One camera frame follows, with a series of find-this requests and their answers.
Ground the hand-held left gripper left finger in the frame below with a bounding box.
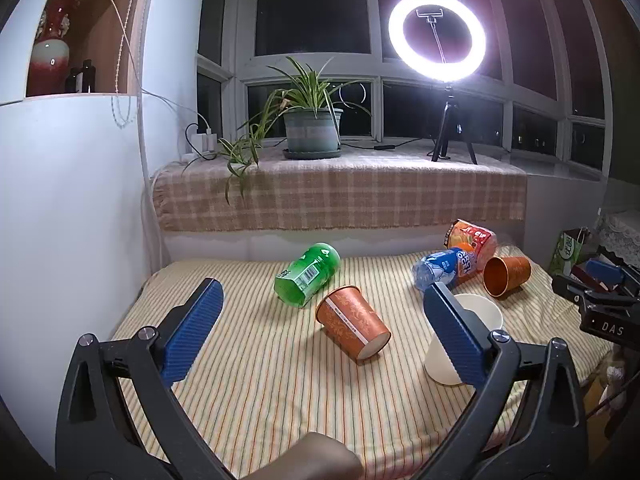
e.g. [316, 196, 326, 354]
[55, 277, 237, 480]

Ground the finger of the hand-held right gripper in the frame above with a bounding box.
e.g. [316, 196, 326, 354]
[551, 273, 601, 311]
[586, 258, 627, 289]

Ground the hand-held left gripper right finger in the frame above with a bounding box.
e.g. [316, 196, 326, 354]
[410, 281, 590, 480]

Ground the orange patterned paper cup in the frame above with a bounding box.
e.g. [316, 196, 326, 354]
[315, 285, 392, 365]

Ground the white paper cup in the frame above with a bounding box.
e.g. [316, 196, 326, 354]
[424, 293, 503, 387]

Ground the plain brown paper cup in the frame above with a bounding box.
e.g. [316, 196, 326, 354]
[482, 256, 532, 300]

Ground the green paper bag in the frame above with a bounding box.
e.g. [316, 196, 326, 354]
[549, 228, 592, 277]

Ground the white lace cloth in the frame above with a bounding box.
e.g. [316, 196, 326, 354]
[596, 209, 640, 267]

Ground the blue plastic bottle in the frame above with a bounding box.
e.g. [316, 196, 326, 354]
[411, 246, 478, 292]

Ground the striped table cloth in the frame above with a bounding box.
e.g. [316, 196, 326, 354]
[107, 245, 613, 480]

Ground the red orange snack can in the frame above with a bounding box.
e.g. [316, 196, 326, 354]
[446, 219, 499, 267]

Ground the brown leather chair back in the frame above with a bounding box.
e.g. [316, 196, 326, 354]
[239, 432, 364, 480]

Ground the checkered windowsill cloth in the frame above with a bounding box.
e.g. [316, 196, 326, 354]
[151, 147, 528, 233]

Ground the black tripod stand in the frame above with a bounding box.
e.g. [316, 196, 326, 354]
[431, 84, 479, 166]

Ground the flower pot saucer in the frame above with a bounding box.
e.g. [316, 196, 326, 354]
[282, 146, 344, 160]

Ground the grey green flower pot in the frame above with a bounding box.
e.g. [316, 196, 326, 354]
[282, 107, 344, 153]

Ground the spider plant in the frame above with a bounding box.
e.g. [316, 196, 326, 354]
[182, 55, 373, 206]

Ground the wooden shelf niche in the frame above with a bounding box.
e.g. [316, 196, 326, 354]
[25, 0, 153, 99]

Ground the red white ceramic vase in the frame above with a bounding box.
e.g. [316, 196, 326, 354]
[26, 0, 81, 97]

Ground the phone holder clamp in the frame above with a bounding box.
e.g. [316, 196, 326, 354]
[416, 7, 447, 63]

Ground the black ring light cable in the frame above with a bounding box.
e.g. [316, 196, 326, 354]
[372, 136, 437, 151]

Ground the white window frame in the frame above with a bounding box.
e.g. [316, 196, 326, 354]
[196, 0, 621, 182]

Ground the white charging cable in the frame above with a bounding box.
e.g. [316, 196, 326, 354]
[91, 0, 211, 133]

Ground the white bead cord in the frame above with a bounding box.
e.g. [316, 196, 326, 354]
[111, 0, 152, 129]

